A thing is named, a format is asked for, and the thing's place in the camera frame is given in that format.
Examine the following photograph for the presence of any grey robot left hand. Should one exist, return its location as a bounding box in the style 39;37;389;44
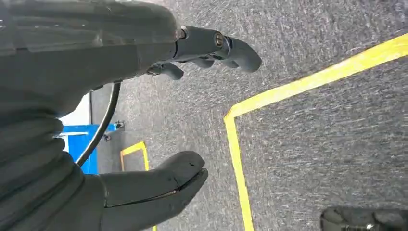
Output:
0;0;263;231

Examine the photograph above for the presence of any ribbed grey left arm sleeve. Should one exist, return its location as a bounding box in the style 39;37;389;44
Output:
0;106;85;231

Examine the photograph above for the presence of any black parts tray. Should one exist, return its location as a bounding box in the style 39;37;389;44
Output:
320;206;408;231

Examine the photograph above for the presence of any black cable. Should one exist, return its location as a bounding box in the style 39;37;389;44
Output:
76;82;122;167

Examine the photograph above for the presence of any blue metal frame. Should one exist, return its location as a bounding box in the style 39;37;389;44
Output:
56;123;117;175

